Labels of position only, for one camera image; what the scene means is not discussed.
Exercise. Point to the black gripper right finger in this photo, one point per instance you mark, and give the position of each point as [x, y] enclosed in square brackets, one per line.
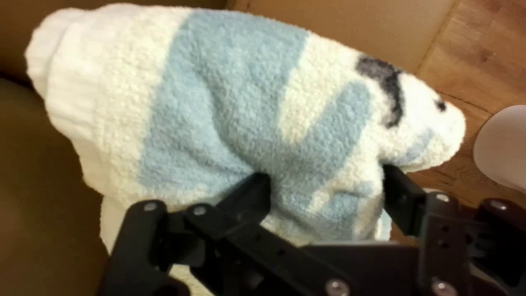
[454, 246]

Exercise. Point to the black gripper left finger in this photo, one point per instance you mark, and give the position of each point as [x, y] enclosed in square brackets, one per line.
[219, 246]

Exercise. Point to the white and blue towel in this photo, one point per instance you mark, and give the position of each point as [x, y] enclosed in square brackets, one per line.
[219, 108]

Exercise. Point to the white toilet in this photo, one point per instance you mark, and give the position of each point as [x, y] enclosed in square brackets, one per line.
[504, 148]

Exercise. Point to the brown armchair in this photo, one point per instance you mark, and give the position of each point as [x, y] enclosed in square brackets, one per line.
[43, 190]

